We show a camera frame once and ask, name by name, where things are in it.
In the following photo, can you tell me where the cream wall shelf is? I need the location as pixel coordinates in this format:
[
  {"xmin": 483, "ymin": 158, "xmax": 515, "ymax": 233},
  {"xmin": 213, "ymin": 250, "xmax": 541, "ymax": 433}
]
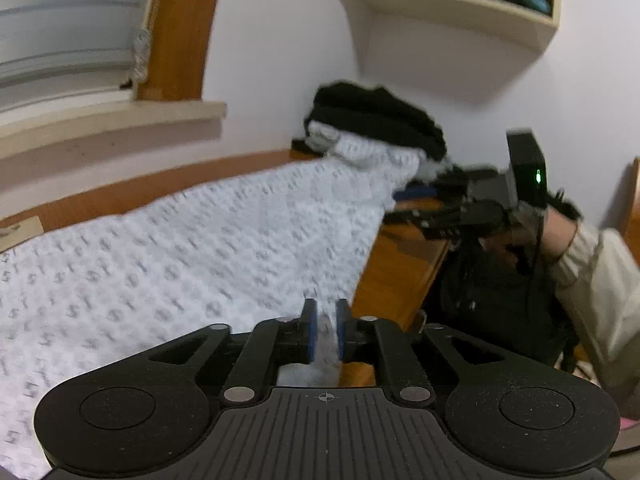
[{"xmin": 335, "ymin": 0, "xmax": 564, "ymax": 107}]

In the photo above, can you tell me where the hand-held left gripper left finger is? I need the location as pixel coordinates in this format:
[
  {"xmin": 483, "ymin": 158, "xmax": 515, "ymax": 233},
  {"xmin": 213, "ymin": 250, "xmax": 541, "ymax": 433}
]
[{"xmin": 147, "ymin": 299, "xmax": 319, "ymax": 403}]

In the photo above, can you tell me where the beige window sill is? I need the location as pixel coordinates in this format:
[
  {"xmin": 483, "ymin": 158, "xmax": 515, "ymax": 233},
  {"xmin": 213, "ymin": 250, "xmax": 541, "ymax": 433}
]
[{"xmin": 0, "ymin": 100, "xmax": 229, "ymax": 195}]

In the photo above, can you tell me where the black folded garment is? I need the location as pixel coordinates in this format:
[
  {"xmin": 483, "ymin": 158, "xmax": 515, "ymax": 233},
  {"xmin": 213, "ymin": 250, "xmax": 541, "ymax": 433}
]
[{"xmin": 304, "ymin": 80, "xmax": 448, "ymax": 162}]

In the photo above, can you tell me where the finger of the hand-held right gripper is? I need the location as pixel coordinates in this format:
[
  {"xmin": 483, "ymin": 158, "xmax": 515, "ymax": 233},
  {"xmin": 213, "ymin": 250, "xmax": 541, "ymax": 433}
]
[
  {"xmin": 384, "ymin": 199, "xmax": 507, "ymax": 242},
  {"xmin": 394, "ymin": 166, "xmax": 501, "ymax": 202}
]

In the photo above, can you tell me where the person's right hand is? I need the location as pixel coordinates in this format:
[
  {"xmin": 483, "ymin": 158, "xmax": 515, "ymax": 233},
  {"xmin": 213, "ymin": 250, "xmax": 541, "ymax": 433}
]
[{"xmin": 479, "ymin": 200, "xmax": 578, "ymax": 273}]

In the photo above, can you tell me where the person's right forearm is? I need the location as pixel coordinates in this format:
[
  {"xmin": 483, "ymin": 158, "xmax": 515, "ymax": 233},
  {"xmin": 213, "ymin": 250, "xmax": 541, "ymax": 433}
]
[{"xmin": 542, "ymin": 220, "xmax": 640, "ymax": 413}]

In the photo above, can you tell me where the wooden furniture edge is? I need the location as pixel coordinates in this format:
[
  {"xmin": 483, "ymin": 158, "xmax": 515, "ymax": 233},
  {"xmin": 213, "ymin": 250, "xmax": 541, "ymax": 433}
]
[{"xmin": 620, "ymin": 156, "xmax": 640, "ymax": 242}]

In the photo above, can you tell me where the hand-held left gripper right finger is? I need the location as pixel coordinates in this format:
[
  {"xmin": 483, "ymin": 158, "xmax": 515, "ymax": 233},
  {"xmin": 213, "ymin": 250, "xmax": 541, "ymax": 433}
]
[{"xmin": 335, "ymin": 299, "xmax": 506, "ymax": 403}]

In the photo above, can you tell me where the wooden window frame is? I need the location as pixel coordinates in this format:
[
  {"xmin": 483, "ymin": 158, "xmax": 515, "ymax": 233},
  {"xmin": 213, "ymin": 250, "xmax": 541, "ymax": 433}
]
[{"xmin": 131, "ymin": 0, "xmax": 229, "ymax": 103}]

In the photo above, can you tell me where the beige cardboard piece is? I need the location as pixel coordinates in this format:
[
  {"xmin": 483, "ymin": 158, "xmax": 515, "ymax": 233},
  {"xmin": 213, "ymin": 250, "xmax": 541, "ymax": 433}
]
[{"xmin": 0, "ymin": 216, "xmax": 44, "ymax": 255}]

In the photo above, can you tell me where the grey window blind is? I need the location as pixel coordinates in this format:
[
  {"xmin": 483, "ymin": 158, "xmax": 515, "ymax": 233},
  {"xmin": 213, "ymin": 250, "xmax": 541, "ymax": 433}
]
[{"xmin": 0, "ymin": 0, "xmax": 167, "ymax": 92}]

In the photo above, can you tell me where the white grey folded garment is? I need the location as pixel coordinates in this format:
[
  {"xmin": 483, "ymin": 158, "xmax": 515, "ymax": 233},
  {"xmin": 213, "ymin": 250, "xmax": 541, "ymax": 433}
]
[{"xmin": 306, "ymin": 120, "xmax": 353, "ymax": 155}]

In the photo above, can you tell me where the white patterned garment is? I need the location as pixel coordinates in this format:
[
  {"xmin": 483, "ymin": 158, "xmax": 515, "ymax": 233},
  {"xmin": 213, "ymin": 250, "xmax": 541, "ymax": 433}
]
[{"xmin": 0, "ymin": 137, "xmax": 426, "ymax": 480}]

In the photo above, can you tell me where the clear plastic chain weight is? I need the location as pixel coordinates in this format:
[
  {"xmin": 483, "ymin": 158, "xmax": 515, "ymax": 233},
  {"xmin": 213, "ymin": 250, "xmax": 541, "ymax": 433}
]
[{"xmin": 130, "ymin": 27, "xmax": 152, "ymax": 87}]

